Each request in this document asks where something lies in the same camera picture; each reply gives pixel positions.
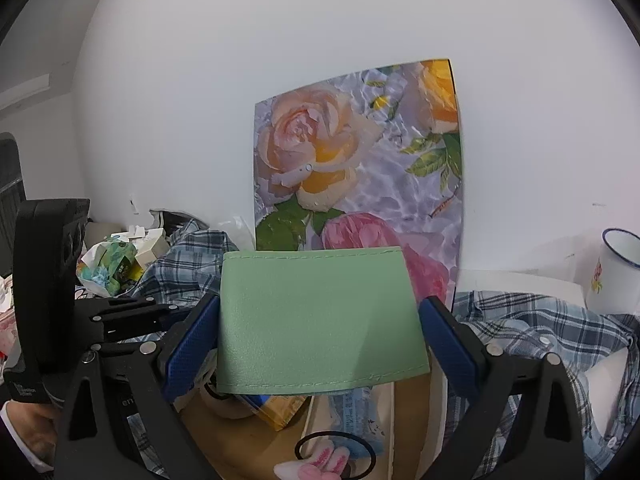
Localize pink white bunny hair clip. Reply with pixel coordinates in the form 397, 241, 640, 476
272, 446, 351, 480

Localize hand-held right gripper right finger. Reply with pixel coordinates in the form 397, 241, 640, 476
420, 296, 586, 480

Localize blue plaid shirt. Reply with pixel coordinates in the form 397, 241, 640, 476
125, 217, 640, 480

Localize round beige slotted case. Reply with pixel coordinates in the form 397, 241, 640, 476
200, 380, 261, 421

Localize black ribbed panel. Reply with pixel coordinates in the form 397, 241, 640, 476
0, 132, 27, 281

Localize shallow cardboard box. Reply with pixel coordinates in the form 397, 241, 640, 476
177, 355, 451, 480

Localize white enamel mug flower print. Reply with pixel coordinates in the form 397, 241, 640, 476
585, 228, 640, 316

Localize blue plastic packet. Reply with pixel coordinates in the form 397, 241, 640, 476
327, 385, 388, 456

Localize floral printed poster board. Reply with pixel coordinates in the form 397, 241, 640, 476
253, 59, 466, 306

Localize person's left hand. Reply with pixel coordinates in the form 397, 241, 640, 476
20, 400, 63, 466

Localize small white box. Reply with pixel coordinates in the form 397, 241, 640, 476
112, 227, 168, 268

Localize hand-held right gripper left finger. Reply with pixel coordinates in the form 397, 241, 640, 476
52, 294, 221, 480

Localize person's left forearm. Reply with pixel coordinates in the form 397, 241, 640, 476
0, 402, 53, 476

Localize black hair tie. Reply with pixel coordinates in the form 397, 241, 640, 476
294, 431, 377, 480

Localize green tissue pack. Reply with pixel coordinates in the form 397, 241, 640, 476
77, 240, 138, 296

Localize red and white packet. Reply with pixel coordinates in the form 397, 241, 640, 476
0, 280, 22, 361

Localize clear plastic bag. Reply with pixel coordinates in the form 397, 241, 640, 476
215, 215, 257, 252

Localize green leather pouch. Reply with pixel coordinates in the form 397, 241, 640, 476
216, 246, 431, 396

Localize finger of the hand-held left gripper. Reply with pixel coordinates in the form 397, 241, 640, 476
80, 305, 201, 350
75, 296, 158, 313

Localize yellow and blue packet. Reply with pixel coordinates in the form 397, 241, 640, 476
240, 392, 308, 433

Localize beige phone case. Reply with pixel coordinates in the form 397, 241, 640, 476
300, 385, 401, 480

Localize dark bag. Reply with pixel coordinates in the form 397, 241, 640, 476
150, 208, 208, 233

